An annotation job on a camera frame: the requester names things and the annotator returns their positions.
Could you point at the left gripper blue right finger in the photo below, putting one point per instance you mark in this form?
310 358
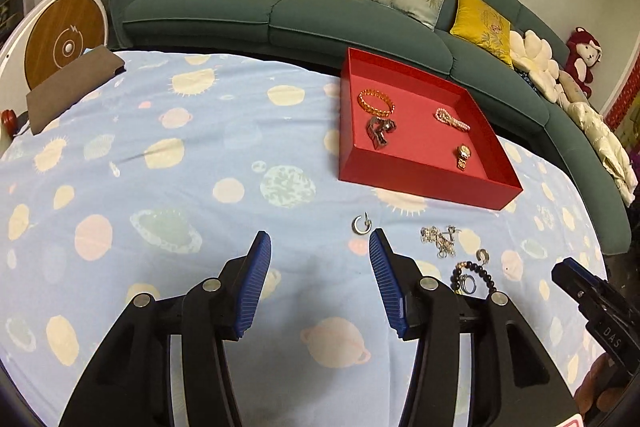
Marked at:
392 274

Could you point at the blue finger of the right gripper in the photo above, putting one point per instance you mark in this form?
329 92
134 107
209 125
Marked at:
576 281

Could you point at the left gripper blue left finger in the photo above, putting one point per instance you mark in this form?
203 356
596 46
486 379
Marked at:
248 279

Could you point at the gold wristwatch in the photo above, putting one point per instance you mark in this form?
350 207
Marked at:
463 155

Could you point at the silver wristwatch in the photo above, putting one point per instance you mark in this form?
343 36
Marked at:
378 129

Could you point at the gold chain bangle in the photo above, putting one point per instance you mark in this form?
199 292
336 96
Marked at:
376 103

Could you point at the cream satin blanket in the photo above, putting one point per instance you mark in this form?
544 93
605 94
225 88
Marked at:
607 146

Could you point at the planet print blue tablecloth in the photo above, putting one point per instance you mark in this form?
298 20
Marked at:
155 180

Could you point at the red shallow box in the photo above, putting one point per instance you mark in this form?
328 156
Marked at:
433 117

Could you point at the beige small cushion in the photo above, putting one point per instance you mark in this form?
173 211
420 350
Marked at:
571 88

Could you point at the red monkey plush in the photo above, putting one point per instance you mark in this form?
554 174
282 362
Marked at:
585 53

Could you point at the white flower cushion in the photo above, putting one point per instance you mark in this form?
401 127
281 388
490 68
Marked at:
533 55

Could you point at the brown cloth pad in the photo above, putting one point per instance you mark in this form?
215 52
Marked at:
69 85

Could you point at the yellow cushion right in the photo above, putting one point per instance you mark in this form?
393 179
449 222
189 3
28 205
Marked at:
478 23

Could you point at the green sectional sofa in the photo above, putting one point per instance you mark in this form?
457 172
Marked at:
321 31

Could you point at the white exercise machine wood disc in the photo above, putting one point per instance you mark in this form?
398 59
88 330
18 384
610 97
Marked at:
49 37

